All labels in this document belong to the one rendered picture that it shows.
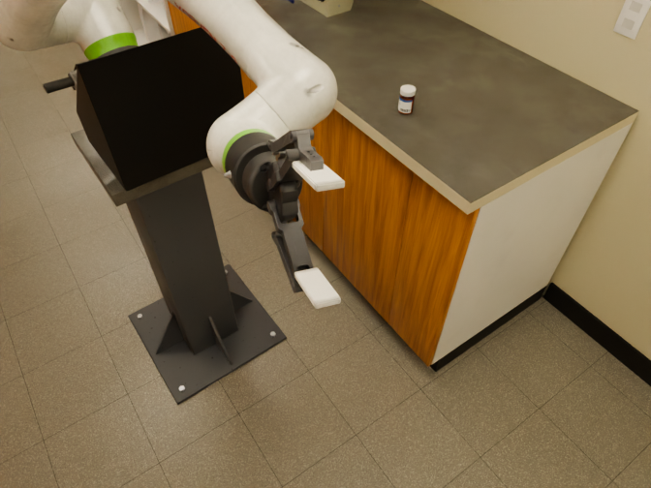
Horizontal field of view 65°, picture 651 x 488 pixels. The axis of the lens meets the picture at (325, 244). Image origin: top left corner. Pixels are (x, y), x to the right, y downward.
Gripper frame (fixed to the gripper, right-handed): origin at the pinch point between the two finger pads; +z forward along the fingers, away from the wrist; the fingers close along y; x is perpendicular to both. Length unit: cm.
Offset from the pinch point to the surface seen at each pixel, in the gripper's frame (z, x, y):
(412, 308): -79, -67, 79
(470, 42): -114, -103, -2
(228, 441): -83, 1, 122
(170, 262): -103, 10, 57
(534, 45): -100, -119, -3
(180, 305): -109, 8, 78
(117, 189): -86, 20, 24
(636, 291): -53, -143, 75
